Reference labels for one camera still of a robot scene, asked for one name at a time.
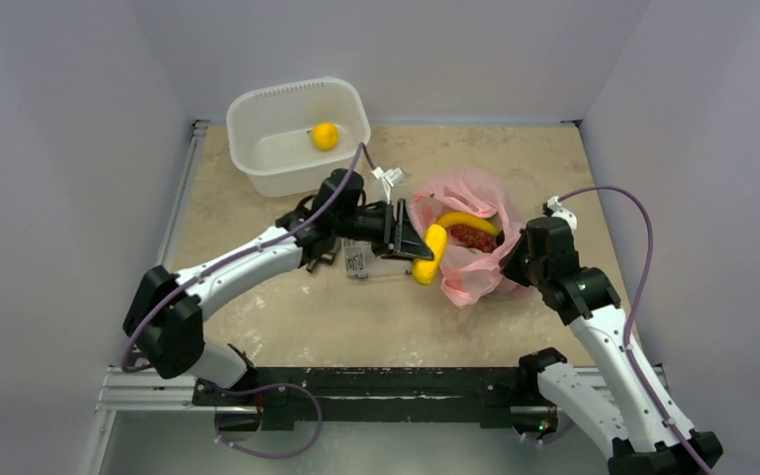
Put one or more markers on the white plastic basin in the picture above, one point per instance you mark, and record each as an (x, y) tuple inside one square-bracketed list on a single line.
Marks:
[(269, 133)]

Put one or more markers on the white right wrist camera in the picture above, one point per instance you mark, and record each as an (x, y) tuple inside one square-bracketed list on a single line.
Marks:
[(553, 207)]

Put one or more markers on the aluminium extrusion frame rail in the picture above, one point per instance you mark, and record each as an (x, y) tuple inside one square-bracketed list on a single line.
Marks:
[(146, 391)]

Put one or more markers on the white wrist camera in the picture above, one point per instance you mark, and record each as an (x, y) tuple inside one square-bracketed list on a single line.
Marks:
[(553, 207), (385, 180)]

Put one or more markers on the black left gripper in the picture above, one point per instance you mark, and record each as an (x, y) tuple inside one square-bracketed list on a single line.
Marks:
[(400, 234)]

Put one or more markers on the clear plastic screw organizer box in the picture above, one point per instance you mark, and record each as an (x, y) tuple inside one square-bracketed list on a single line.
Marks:
[(360, 262)]

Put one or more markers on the yellow fake banana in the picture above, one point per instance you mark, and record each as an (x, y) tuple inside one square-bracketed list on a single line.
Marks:
[(453, 219), (424, 269)]

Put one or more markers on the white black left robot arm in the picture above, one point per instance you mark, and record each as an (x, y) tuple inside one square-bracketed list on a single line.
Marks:
[(167, 315)]

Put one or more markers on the pink plastic bag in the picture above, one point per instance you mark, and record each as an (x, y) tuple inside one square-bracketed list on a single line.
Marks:
[(468, 274)]

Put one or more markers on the dark metal T-handle tool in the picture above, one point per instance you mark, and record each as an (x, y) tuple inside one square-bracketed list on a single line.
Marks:
[(327, 259)]

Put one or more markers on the yellow fake lemon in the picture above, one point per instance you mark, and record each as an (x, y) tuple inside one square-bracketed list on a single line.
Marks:
[(324, 136)]

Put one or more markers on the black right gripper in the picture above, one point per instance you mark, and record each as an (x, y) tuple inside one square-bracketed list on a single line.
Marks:
[(514, 260)]

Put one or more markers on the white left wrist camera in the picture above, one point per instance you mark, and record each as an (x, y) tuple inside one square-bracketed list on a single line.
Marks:
[(385, 180)]

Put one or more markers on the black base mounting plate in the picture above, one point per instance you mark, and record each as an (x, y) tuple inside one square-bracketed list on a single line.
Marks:
[(490, 397)]

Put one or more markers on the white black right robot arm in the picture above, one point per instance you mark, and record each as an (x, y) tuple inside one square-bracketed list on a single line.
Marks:
[(639, 428)]

